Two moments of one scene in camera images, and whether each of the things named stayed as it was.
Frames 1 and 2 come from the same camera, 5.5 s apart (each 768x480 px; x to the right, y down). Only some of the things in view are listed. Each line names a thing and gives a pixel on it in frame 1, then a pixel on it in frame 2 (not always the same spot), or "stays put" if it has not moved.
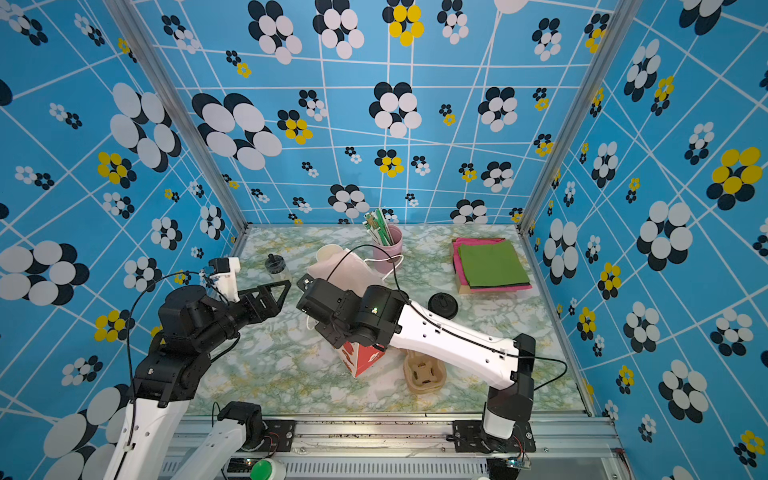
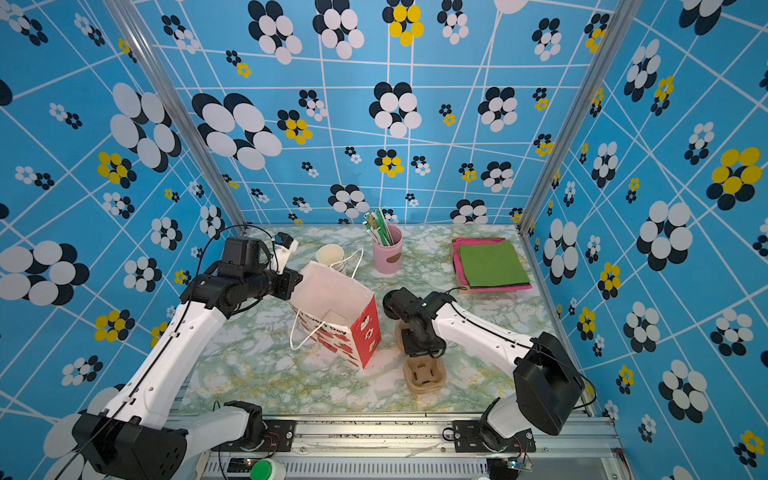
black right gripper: [336, 339] → [413, 351]
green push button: [268, 469] stays put
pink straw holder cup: [388, 259] stays put
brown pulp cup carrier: [424, 374] stays put
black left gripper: [271, 306] → [290, 279]
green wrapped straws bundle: [378, 227] stays put
